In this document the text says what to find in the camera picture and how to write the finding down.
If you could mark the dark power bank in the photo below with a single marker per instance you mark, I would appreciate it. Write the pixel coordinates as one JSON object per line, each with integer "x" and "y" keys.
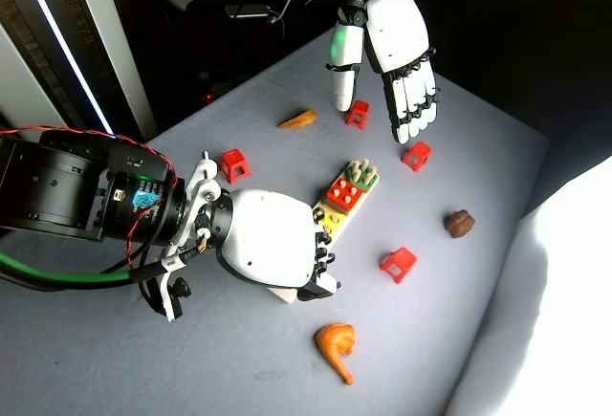
{"x": 246, "y": 11}

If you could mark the red square block stack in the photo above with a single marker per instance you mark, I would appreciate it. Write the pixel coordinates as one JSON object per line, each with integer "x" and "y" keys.
{"x": 340, "y": 205}

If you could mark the green pentagon block stack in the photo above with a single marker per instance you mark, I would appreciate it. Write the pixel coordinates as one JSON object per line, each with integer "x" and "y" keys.
{"x": 363, "y": 186}

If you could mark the white backdrop sheet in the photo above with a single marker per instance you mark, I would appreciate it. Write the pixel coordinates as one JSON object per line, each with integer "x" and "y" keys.
{"x": 550, "y": 291}

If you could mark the wooden peg sorting board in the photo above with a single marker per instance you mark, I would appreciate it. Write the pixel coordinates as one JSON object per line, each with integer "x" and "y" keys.
{"x": 286, "y": 295}

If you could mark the yellow triangle block stack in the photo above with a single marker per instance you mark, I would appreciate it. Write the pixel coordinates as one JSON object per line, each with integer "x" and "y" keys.
{"x": 330, "y": 219}

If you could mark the white post with light strip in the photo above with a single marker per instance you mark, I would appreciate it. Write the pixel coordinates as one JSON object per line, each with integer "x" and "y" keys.
{"x": 110, "y": 28}

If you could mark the orange toy croissant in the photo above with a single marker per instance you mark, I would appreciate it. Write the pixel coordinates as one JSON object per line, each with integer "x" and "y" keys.
{"x": 301, "y": 120}

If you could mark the grey table cloth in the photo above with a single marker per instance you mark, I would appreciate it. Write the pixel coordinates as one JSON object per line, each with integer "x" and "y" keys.
{"x": 239, "y": 363}

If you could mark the orange toy chicken leg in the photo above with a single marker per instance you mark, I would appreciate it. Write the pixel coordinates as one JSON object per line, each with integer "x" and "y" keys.
{"x": 334, "y": 339}

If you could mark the brown toy meat chunk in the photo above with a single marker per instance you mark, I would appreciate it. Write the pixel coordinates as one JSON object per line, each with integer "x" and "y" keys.
{"x": 459, "y": 223}

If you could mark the red toy stool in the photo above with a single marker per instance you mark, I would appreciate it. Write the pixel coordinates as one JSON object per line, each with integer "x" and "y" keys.
{"x": 233, "y": 160}
{"x": 420, "y": 150}
{"x": 358, "y": 109}
{"x": 404, "y": 258}

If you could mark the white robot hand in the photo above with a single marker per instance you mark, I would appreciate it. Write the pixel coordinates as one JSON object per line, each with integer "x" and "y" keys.
{"x": 397, "y": 33}
{"x": 268, "y": 239}

